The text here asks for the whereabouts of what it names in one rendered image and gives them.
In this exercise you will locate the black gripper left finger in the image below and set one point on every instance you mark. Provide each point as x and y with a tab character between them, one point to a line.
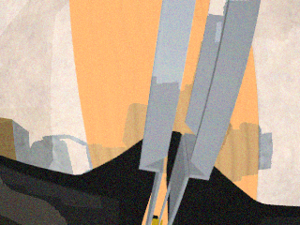
114	193

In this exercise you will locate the grey tongs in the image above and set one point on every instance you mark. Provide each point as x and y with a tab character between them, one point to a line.
229	30

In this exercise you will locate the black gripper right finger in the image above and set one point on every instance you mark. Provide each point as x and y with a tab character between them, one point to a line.
220	202

